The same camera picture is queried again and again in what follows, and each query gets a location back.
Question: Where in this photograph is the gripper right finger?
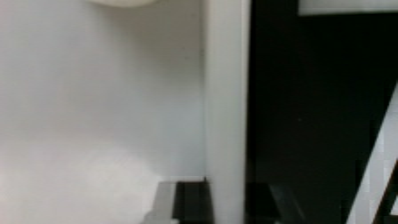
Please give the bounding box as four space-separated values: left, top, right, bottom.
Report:
245 183 308 224

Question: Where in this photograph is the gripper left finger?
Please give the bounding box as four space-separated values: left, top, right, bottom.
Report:
141 181 213 224

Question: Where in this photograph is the white square tabletop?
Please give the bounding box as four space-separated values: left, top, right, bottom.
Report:
0 0 251 224

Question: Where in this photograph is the white right fence block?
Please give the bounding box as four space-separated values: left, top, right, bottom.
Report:
347 84 398 224

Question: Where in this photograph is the white front fence rail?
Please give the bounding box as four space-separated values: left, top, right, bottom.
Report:
299 0 398 16

